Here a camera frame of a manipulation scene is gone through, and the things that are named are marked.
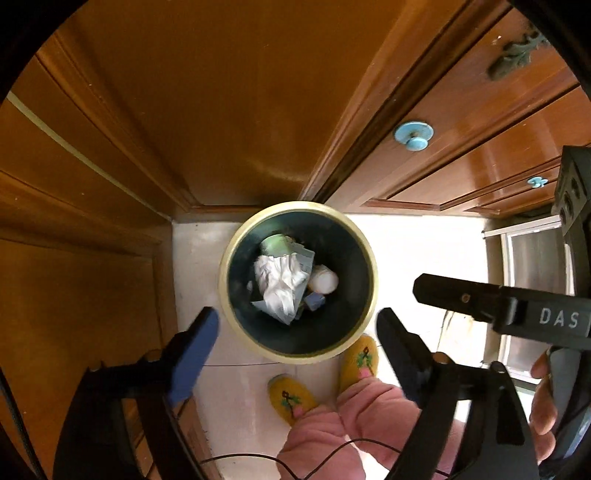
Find person's right hand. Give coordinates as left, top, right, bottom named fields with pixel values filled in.
left=529, top=352, right=558, bottom=465

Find white round cup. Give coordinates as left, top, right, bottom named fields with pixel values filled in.
left=308, top=265, right=339, bottom=294

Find round cream-rimmed bin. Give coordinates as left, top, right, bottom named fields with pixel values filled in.
left=219, top=202, right=380, bottom=364

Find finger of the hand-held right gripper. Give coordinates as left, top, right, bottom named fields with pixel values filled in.
left=412, top=273, right=518, bottom=331

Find brown arched cabinet door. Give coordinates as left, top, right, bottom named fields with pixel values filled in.
left=37, top=0, right=411, bottom=217

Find white paper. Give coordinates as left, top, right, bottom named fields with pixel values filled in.
left=252, top=253, right=311, bottom=325

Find white framed glass cabinet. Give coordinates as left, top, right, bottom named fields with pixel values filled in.
left=482, top=215, right=578, bottom=393

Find pale green box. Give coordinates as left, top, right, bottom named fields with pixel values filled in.
left=260, top=234, right=297, bottom=257

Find ornate metal door handle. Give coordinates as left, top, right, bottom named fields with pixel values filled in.
left=488, top=31, right=551, bottom=82

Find small white printed box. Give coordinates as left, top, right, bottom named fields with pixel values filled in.
left=290, top=244, right=315, bottom=278

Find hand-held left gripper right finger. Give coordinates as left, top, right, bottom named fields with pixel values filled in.
left=375, top=307, right=541, bottom=480

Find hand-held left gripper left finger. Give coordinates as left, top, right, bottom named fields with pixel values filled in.
left=53, top=307, right=221, bottom=480

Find yellow embroidered slipper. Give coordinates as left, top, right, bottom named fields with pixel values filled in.
left=268, top=375, right=320, bottom=426
left=339, top=334, right=380, bottom=385

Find pink fleece trousers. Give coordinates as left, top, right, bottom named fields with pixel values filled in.
left=277, top=376, right=463, bottom=480

